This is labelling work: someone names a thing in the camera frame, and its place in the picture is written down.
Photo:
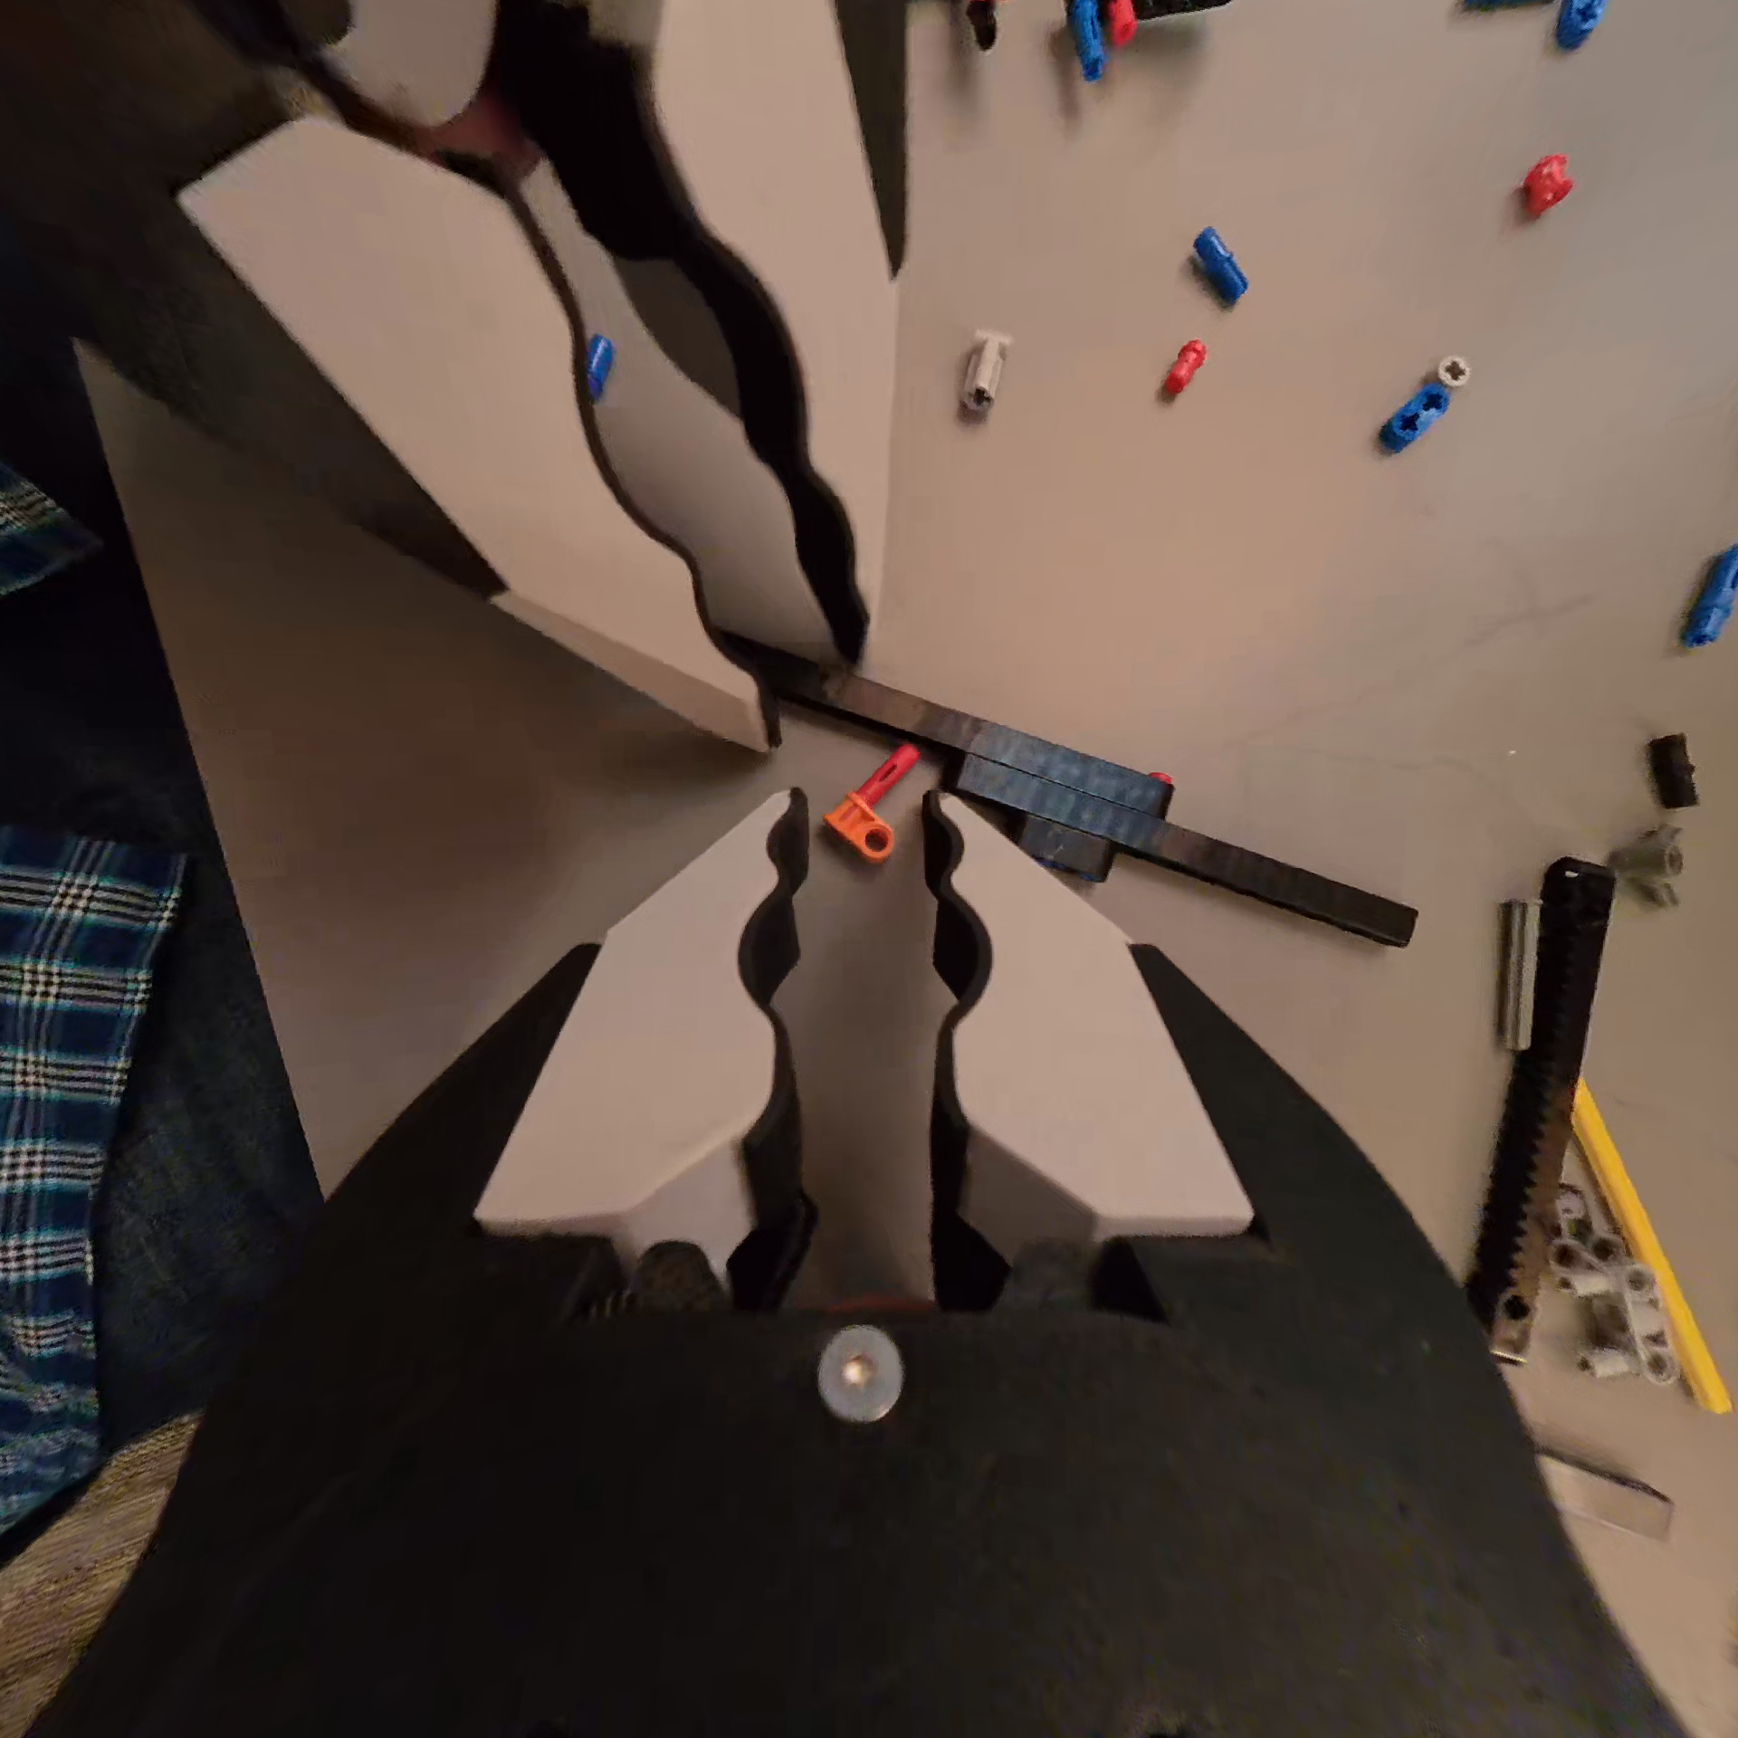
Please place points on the red lego connector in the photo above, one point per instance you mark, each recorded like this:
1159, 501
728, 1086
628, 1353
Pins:
1544, 183

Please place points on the light grey lego connector cluster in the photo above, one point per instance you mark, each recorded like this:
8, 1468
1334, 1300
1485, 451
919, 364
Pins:
1616, 1290

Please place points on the black lego beam assembly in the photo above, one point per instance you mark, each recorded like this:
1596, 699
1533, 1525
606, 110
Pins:
1222, 858

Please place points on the grey lego axle rod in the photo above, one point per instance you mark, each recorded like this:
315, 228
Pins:
1517, 975

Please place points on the light grey lego pin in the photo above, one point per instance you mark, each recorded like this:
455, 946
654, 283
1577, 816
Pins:
986, 368

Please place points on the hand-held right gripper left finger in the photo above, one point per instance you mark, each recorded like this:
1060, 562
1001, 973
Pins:
639, 1086

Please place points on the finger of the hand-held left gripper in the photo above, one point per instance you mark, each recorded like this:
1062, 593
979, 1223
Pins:
409, 339
844, 407

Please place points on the orange lego connector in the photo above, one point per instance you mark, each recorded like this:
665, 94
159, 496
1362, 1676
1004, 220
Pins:
863, 827

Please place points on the black toothed lego rack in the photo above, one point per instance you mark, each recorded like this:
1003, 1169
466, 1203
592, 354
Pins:
1542, 1086

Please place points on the red lego axle pin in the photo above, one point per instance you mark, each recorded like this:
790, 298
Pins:
890, 773

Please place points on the yellow lego axle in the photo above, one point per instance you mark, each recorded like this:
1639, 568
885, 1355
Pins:
1643, 1236

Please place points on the blue lego cross-hole connector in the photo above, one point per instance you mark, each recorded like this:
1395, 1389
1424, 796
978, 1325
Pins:
1412, 419

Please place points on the small black lego connector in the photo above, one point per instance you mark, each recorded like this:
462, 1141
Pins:
1673, 767

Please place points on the person in plaid shirt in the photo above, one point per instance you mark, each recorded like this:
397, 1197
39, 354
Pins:
191, 1221

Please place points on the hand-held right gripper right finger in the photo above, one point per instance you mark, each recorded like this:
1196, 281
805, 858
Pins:
1087, 1086

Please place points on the long blue lego pin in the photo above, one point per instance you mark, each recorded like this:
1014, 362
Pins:
1715, 598

